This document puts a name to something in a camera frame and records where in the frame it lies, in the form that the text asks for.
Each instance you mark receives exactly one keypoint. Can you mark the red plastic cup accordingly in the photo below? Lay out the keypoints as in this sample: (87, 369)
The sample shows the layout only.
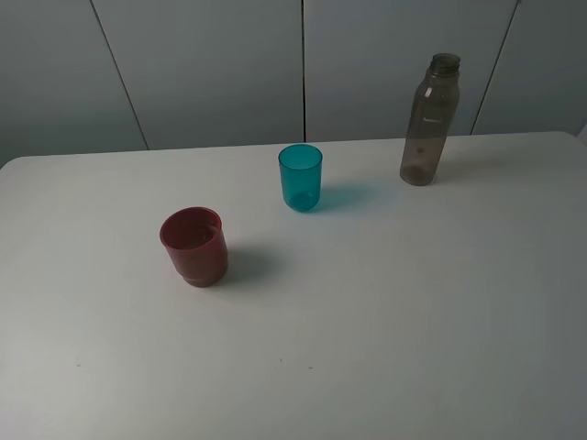
(194, 240)

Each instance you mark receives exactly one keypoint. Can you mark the teal translucent plastic cup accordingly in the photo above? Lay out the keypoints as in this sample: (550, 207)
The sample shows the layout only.
(301, 170)

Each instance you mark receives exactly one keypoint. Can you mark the transparent grey plastic bottle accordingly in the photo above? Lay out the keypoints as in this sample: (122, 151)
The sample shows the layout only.
(435, 103)

